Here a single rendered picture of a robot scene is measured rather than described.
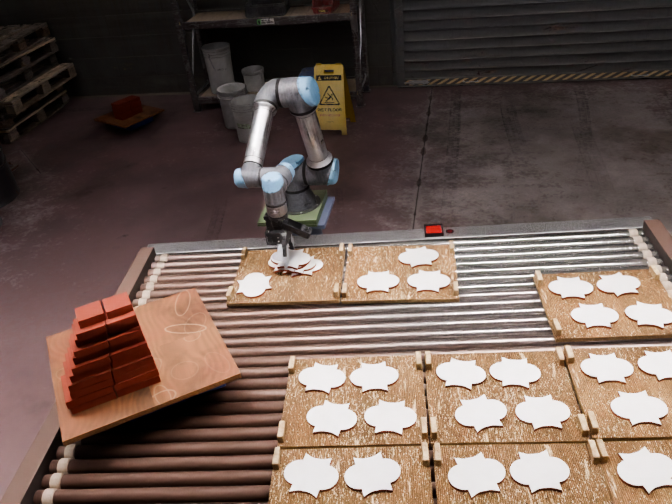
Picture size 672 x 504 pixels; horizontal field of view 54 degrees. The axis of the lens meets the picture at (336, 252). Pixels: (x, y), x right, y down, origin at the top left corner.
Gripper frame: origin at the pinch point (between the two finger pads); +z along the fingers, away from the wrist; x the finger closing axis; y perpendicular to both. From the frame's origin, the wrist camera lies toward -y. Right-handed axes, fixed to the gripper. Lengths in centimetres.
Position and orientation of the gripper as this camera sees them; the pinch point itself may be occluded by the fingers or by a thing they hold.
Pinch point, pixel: (290, 258)
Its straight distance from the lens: 250.3
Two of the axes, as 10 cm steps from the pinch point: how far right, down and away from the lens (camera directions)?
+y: -9.9, 0.0, 1.7
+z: 1.0, 8.3, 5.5
